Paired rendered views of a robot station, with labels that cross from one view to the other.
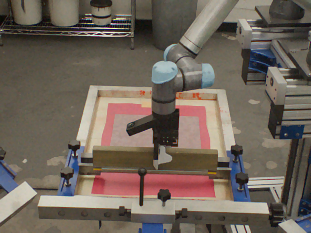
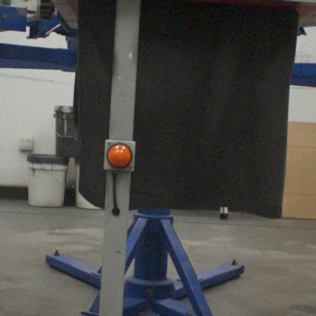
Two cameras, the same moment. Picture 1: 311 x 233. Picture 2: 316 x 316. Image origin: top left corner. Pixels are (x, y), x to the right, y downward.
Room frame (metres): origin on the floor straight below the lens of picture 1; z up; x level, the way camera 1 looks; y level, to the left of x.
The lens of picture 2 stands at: (3.71, -0.13, 0.72)
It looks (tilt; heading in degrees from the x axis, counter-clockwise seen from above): 3 degrees down; 177
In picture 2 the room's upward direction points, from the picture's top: 3 degrees clockwise
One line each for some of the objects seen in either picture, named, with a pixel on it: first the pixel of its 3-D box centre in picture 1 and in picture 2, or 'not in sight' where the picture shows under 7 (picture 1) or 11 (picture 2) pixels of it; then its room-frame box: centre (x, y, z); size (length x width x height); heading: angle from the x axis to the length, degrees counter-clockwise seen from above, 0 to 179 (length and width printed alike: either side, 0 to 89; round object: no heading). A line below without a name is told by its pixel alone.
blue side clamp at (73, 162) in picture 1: (72, 176); not in sight; (1.53, 0.27, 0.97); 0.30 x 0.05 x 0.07; 179
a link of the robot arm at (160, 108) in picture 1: (163, 103); not in sight; (1.52, -0.03, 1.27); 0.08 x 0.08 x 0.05
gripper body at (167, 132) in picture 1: (164, 126); not in sight; (1.52, -0.04, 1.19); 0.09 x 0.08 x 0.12; 89
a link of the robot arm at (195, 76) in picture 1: (192, 74); not in sight; (1.57, -0.12, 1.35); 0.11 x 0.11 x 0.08; 21
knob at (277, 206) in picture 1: (271, 214); (50, 7); (1.32, -0.36, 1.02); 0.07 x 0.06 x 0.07; 179
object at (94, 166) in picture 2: not in sight; (182, 109); (2.06, -0.01, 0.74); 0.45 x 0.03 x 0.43; 89
